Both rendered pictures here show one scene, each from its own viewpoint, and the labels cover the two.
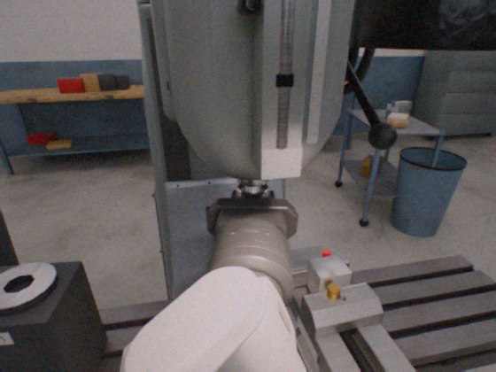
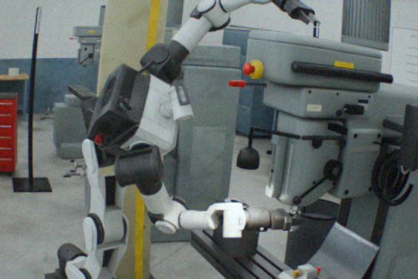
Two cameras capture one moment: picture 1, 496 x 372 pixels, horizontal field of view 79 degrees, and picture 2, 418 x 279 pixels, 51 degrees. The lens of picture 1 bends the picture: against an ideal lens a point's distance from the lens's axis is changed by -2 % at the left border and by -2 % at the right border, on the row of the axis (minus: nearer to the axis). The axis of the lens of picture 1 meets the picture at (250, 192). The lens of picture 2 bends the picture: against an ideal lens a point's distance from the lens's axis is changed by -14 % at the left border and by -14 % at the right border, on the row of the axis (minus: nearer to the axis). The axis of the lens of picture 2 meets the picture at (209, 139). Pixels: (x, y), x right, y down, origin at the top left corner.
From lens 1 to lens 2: 1.60 m
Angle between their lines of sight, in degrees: 72
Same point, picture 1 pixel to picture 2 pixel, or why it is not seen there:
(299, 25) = (275, 159)
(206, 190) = (345, 236)
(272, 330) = (231, 214)
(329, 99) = (291, 182)
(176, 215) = (328, 241)
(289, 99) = (272, 175)
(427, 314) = not seen: outside the picture
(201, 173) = (350, 225)
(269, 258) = (251, 211)
